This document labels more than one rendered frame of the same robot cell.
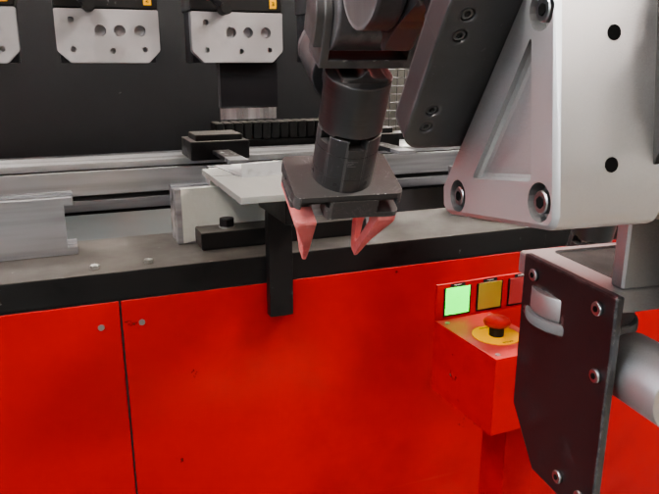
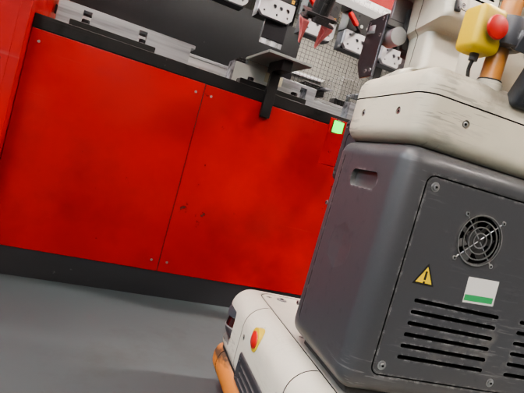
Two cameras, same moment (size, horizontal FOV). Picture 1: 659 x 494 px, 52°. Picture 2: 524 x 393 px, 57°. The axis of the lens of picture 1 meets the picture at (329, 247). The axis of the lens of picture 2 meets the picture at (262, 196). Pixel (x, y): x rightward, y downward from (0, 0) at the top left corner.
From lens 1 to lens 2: 1.04 m
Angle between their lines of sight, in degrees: 12
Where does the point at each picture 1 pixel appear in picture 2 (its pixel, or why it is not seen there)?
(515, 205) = not seen: outside the picture
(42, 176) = not seen: hidden behind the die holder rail
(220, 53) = (268, 12)
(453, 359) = (331, 143)
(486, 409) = not seen: hidden behind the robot
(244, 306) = (250, 108)
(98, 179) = (192, 61)
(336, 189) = (318, 12)
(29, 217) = (178, 47)
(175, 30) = (235, 24)
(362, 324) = (294, 139)
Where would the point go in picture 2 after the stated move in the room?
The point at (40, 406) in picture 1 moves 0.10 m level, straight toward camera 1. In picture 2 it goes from (162, 113) to (168, 114)
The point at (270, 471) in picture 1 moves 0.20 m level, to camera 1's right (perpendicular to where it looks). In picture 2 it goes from (237, 189) to (286, 203)
